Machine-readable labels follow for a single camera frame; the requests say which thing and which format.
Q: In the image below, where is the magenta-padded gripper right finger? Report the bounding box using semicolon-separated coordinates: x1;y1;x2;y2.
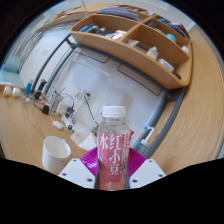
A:
126;147;167;190

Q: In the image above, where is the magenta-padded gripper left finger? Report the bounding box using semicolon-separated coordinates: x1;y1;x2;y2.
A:
58;147;101;190

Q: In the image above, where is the pink-labelled clear drink bottle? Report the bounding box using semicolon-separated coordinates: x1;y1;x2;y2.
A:
94;105;132;192

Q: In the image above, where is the white paper cup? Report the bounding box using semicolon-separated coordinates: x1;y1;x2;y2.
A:
41;135;72;175

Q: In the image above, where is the white tissue pack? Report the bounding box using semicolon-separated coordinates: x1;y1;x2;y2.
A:
69;122;98;152

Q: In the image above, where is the small white oval gadget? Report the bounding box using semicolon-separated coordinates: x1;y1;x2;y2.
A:
52;120;64;130

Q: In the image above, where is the light wooden wardrobe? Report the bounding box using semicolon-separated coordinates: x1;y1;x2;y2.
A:
146;26;224;174

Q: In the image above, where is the black cylindrical gadget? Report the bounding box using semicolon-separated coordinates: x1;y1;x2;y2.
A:
34;79;48;101

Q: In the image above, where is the small blue bottle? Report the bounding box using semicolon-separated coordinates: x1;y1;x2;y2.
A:
24;79;34;97

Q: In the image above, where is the small white ball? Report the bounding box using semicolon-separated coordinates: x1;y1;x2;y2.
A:
12;87;22;98
3;85;13;98

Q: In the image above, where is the teal cushion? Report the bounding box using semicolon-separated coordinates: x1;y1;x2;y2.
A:
3;55;22;74

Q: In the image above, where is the grey metal desk frame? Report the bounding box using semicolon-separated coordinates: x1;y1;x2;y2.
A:
31;31;188;159

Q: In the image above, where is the wooden wall shelf unit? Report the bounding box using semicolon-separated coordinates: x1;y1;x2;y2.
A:
69;4;194;90

